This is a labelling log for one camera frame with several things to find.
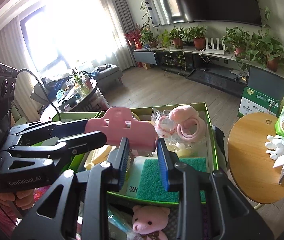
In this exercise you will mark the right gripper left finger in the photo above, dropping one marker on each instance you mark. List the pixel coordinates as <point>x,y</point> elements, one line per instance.
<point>117,171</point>

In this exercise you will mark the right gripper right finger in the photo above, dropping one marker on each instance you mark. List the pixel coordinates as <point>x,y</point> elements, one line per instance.
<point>170,176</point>

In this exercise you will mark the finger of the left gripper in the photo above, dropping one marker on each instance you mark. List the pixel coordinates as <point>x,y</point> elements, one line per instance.
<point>23,145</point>
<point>49,129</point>

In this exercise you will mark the pink plastic clip holder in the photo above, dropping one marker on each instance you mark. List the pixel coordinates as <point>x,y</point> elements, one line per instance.
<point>118,123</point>

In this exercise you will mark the green box with clutter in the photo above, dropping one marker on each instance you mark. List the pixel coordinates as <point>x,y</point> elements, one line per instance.
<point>206,150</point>

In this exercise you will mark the left hand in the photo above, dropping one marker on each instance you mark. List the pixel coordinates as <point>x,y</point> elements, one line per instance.
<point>23,199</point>

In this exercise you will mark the empty green box lid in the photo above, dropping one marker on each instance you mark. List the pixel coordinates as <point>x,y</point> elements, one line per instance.
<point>65,117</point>

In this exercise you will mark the green scouring pad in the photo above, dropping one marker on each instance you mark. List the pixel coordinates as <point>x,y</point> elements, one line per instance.
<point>153,182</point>

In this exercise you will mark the cluttered glass coffee table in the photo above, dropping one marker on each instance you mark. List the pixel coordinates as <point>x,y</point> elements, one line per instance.
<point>73,102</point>

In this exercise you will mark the small pink teddy bear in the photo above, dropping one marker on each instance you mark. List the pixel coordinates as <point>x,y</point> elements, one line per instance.
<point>149,221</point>

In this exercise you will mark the grey ottoman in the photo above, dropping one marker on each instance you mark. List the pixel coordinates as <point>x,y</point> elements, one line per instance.
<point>106,75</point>

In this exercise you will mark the round wooden side table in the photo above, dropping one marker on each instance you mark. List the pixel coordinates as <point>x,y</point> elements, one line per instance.
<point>250,165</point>

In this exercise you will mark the white gloves on table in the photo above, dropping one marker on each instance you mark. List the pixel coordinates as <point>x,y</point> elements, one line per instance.
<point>275,146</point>

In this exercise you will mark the green white carton box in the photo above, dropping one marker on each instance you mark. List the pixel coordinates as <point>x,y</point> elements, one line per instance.
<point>253,101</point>

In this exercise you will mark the potted plant red pot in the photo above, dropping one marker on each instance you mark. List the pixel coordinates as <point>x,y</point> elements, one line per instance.
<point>147,38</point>
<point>176,36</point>
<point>197,35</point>
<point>266,51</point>

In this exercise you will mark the grey tv cabinet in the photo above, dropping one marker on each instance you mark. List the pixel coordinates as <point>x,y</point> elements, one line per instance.
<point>222,72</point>

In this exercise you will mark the white wifi router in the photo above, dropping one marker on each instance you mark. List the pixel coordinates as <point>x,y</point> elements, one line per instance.
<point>214,46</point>

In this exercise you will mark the large wall television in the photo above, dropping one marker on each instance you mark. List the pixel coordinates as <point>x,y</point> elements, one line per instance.
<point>165,12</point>

